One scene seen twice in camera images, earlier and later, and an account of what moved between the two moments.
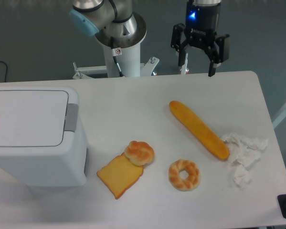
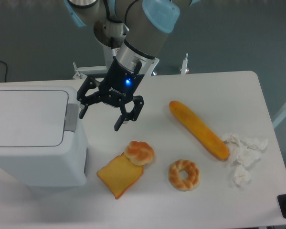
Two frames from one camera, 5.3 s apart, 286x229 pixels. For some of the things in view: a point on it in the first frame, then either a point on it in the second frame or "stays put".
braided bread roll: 139,153 stays put
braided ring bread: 188,183 stays put
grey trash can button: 71,117 stays put
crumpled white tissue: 243,152 stays put
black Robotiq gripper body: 202,23 → 118,85
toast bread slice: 120,174 stays put
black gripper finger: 176,44 → 89,82
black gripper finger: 219,52 → 139,102
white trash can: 39,132 stays put
